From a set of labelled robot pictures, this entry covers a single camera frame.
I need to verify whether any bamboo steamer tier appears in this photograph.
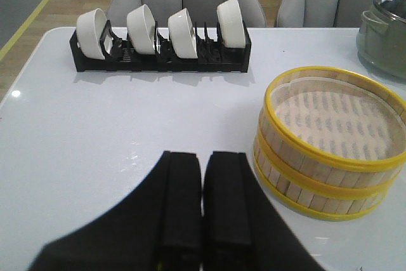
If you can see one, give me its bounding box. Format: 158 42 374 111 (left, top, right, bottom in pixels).
258 66 405 188
253 138 394 221

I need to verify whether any black bowl rack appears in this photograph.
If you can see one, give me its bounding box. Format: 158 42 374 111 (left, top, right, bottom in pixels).
70 21 251 73

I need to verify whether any grey-green electric cooking pot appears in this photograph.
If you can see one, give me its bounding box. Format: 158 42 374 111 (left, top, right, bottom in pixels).
356 0 405 79

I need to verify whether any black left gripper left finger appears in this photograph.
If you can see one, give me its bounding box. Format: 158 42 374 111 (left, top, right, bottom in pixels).
30 151 202 270

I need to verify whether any white bowl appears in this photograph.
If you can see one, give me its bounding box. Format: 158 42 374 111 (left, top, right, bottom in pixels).
76 8 107 60
216 0 246 49
126 4 155 55
167 8 198 59

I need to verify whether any white bowl far left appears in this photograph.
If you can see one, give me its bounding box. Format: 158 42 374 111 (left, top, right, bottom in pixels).
76 8 107 60

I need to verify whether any white bowl rightmost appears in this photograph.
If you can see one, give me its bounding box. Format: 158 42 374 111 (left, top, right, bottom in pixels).
216 0 246 49

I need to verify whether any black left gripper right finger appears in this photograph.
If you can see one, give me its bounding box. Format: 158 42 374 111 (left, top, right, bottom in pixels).
203 152 322 270

